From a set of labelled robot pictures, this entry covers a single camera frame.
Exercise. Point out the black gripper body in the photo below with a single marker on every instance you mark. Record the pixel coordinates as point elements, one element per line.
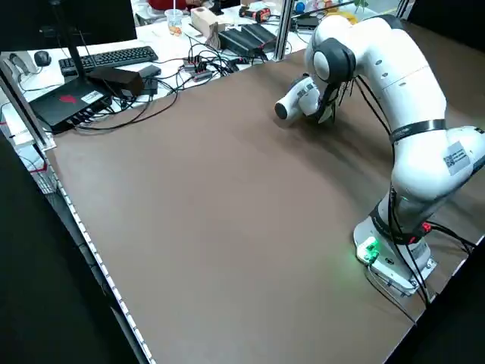
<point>327,102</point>

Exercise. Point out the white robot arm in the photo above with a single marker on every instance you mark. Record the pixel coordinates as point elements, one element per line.
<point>409,95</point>

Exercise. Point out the flat black device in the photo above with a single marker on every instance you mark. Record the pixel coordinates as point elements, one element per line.
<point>307,22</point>

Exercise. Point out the black finned metal box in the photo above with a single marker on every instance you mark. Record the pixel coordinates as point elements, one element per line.
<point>259,34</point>
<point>236,41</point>

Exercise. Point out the orange and black tool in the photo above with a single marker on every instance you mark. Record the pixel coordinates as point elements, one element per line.
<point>255,14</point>

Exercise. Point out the grey hub with plugs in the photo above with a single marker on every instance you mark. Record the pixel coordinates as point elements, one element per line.
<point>197,68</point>

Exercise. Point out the tan cardboard box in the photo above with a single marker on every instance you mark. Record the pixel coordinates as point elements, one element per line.
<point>202,19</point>

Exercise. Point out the clear plastic cup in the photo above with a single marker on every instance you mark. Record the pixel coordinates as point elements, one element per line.
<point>174,22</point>

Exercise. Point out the small black adapter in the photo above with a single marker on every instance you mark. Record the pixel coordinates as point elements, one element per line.
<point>151,70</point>

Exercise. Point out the black rectangular box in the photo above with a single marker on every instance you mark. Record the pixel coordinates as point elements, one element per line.
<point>117,79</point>

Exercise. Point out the black keyboard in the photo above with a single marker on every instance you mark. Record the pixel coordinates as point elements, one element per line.
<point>113,57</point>

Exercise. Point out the black computer with red logo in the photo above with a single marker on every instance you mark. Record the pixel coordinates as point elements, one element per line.
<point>64,104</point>

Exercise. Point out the black monitor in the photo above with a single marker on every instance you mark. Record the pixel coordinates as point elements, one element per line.
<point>57,19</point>

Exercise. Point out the black mouse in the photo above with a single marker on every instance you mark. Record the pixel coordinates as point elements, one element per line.
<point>41,57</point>

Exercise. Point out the aluminium frame post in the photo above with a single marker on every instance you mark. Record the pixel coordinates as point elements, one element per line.
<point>22,106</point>
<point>282,30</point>

